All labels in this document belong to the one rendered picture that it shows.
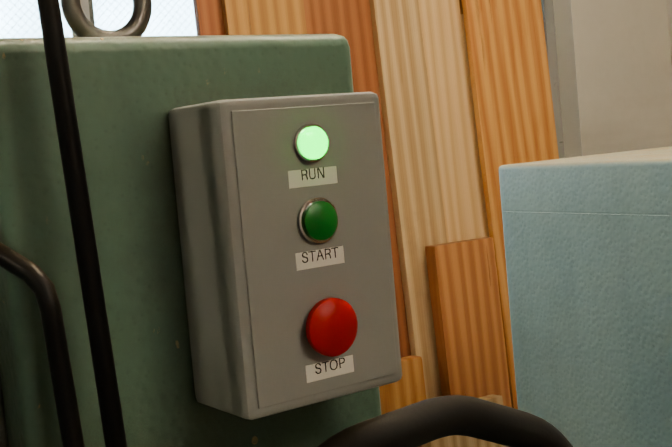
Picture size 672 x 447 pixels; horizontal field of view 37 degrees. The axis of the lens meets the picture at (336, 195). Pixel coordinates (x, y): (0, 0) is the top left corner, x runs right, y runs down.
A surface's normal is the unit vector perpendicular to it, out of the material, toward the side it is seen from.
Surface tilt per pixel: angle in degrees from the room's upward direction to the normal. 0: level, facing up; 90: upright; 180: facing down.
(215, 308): 90
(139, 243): 90
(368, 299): 90
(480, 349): 87
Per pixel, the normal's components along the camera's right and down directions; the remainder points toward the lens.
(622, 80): 0.50, 0.00
